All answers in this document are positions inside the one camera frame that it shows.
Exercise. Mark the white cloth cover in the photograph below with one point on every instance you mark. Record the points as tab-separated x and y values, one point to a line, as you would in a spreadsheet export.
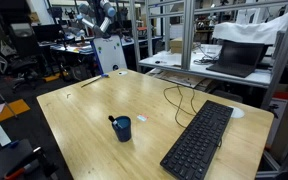
250	31

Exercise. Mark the black computer monitor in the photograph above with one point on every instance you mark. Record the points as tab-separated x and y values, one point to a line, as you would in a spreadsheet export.
47	32

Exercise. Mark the black laptop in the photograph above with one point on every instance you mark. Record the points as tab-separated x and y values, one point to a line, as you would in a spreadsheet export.
237	56

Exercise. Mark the black computer keyboard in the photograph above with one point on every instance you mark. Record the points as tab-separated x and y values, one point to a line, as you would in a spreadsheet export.
197	143

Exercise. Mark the dark blue cup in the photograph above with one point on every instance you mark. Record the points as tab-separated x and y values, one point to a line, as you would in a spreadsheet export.
123	131

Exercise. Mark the small white curved scrap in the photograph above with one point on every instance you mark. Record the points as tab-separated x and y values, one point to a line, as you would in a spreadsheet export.
68	95

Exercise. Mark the flat cardboard sheets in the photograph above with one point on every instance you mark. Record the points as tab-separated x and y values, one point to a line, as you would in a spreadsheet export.
180	78

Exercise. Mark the black office chair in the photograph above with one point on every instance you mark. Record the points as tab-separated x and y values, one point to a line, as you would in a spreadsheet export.
22	43

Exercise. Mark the grey tripod pole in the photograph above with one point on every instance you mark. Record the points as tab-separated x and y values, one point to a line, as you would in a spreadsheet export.
0	95

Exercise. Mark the small cardboard box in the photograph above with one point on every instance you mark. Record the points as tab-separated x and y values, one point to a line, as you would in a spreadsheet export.
175	45

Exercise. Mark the thin dark stick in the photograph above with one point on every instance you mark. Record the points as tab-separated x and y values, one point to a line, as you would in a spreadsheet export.
94	81

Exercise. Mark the grey industrial robot arm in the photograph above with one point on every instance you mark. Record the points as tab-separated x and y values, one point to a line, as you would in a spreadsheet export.
105	23

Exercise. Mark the white table grommet cap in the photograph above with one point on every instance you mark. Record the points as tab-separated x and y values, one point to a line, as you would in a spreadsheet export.
237	113

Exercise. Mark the grey flat plate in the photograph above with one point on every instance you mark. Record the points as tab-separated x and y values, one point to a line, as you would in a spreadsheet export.
4	160

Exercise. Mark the aluminium frame rack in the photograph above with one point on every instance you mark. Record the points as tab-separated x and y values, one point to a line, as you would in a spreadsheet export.
188	33

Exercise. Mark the white shelf board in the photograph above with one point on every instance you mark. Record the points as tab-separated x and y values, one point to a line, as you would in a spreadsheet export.
197	69

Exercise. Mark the small red white card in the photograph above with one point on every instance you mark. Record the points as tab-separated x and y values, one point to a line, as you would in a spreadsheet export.
142	117

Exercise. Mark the black white marker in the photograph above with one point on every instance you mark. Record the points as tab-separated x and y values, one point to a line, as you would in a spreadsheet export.
111	118

